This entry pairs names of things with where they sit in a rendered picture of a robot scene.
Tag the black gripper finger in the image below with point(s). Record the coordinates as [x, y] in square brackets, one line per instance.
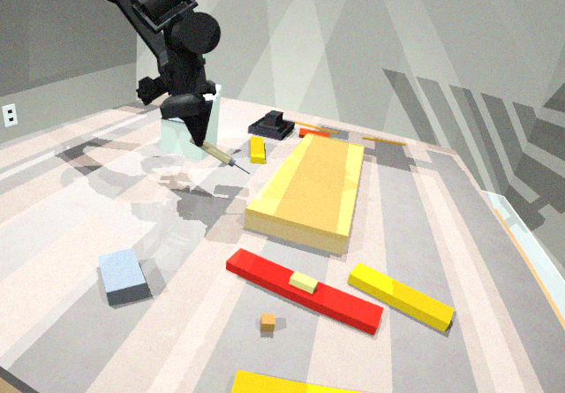
[196, 125]
[210, 103]

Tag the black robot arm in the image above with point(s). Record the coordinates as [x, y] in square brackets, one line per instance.
[185, 33]

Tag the orange-handled awl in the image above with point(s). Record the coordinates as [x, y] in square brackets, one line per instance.
[304, 131]

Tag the small tan cube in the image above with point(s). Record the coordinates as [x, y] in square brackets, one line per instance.
[267, 322]

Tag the red flat bar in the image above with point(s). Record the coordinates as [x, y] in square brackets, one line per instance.
[306, 291]

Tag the tan rectangular panel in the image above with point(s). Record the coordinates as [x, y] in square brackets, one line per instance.
[310, 198]

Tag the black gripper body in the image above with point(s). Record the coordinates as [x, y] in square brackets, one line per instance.
[189, 77]

